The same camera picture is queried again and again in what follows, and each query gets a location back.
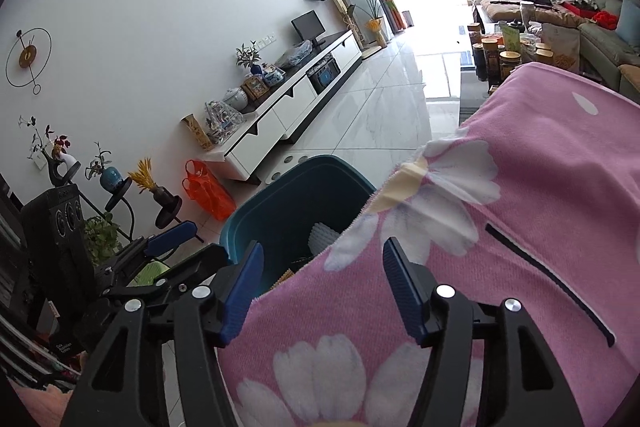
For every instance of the green brown sofa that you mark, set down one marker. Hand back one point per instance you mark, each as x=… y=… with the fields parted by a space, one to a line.
x=600 y=37

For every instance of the white black TV cabinet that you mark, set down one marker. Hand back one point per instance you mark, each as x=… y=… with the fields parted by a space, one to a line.
x=300 y=102

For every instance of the tall plant yellow pot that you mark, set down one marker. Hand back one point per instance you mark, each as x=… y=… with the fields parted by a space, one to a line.
x=377 y=32

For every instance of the person's left forearm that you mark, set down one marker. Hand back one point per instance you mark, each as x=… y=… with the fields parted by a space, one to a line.
x=40 y=407

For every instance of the green box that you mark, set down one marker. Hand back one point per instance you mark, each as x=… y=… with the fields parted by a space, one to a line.
x=511 y=36

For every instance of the wall socket row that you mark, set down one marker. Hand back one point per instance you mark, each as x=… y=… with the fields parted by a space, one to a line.
x=265 y=41

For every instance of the decorated wooden box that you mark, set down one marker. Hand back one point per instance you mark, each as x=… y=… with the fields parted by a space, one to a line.
x=255 y=88

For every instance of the group of wooden lid jars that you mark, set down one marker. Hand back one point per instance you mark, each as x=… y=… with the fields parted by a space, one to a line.
x=510 y=59

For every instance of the blue vase with branches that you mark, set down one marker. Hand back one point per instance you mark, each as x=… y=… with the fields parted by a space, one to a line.
x=255 y=69

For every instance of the pink floral blanket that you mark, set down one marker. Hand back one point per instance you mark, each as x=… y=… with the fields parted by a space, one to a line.
x=525 y=147

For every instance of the white foam net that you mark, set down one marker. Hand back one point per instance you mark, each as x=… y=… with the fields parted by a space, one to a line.
x=325 y=237

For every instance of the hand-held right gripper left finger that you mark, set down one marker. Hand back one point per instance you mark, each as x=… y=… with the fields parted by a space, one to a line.
x=242 y=292

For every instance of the crumpled grey plastic bag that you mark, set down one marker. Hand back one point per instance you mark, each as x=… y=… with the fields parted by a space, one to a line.
x=298 y=53

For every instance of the orange plastic bag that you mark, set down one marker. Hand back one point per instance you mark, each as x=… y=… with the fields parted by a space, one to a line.
x=210 y=199

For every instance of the teal vase with plant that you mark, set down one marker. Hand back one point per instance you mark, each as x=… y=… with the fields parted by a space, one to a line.
x=110 y=179

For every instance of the blue cushion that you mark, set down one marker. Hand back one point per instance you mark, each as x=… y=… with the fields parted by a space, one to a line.
x=630 y=22

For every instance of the green leafy plant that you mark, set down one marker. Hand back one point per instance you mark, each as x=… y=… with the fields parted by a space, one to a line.
x=102 y=237

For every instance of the blue white porcelain jar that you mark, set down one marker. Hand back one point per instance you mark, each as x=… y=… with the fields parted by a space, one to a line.
x=273 y=76

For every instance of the teal plastic bin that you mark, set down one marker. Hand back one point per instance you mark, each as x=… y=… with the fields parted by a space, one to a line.
x=300 y=197

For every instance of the dark shelf unit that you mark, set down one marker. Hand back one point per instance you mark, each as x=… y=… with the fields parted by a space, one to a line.
x=15 y=267

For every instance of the black monitor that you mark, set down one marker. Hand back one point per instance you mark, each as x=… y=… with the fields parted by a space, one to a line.
x=306 y=26

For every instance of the dark coffee table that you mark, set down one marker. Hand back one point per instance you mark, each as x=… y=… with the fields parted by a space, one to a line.
x=472 y=94

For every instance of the red cloth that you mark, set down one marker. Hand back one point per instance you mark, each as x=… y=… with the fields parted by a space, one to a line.
x=605 y=19

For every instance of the brown kraft pouch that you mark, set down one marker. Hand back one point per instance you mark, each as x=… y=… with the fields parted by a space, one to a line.
x=562 y=44

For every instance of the brown cushioned ottoman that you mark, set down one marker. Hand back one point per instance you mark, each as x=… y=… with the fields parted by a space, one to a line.
x=505 y=11

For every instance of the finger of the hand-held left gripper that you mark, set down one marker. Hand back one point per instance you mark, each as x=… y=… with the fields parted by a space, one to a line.
x=200 y=257
x=172 y=234

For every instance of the black plant stand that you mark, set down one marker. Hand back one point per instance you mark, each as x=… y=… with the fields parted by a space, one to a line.
x=167 y=217

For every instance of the wheat in dark vase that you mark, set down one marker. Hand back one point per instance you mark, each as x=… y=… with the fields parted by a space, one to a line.
x=162 y=196

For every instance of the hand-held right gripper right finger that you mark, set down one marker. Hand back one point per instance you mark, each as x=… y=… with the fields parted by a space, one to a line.
x=405 y=297

